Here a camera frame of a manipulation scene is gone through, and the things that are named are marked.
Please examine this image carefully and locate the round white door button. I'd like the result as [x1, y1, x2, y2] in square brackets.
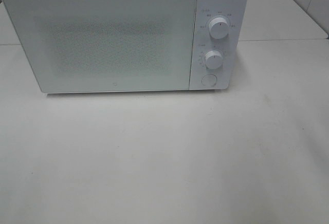
[202, 74, 217, 87]

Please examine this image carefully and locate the white timer knob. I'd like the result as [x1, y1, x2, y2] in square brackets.
[205, 50, 224, 70]

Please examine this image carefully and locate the white microwave door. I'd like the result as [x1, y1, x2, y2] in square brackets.
[4, 0, 196, 94]

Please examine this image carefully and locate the upper white power knob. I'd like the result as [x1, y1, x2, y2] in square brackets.
[208, 16, 230, 40]

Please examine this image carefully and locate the white microwave oven body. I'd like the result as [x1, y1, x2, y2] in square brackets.
[5, 0, 249, 96]

